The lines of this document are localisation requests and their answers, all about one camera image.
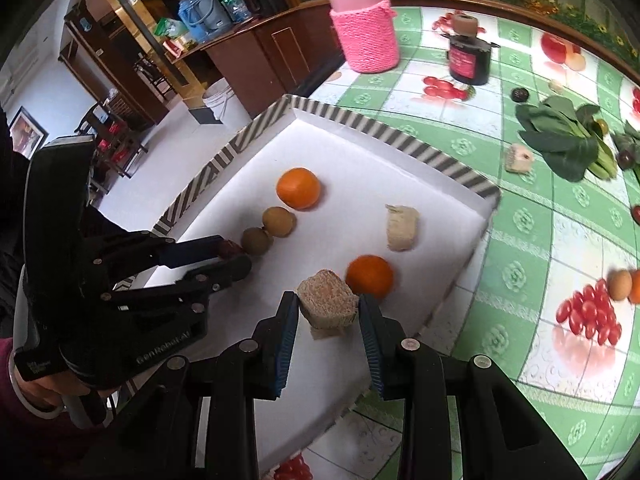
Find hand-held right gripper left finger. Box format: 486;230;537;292
120;290;301;480

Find blue water jug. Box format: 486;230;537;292
178;0;233;43

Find dark jar with red label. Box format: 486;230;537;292
440;32;501;86

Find person's left forearm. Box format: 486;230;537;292
0;337;116;480

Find large sugarcane piece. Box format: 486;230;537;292
296;269;360;331

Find wooden counter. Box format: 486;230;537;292
165;0;346;126

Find white tray with striped rim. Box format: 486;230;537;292
107;94;502;476

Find pink bottle with knit sleeve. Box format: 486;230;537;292
320;0;401;75

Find white bucket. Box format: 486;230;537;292
202;79;253;126

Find green patterned tablecloth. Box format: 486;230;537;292
260;2;640;480

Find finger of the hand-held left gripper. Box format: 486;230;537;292
107;254;252;307
154;235;229;269

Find tan cork stopper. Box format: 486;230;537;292
450;14;478;36

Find person's left hand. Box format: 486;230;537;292
15;367;68;409

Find brown round fruit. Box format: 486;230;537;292
241;227;273;257
262;206;297;237
606;270;632;302

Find wooden chair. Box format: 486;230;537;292
80;87;151;178

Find framed picture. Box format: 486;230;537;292
7;106;49;161

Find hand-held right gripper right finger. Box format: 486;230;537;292
357;294;586;480

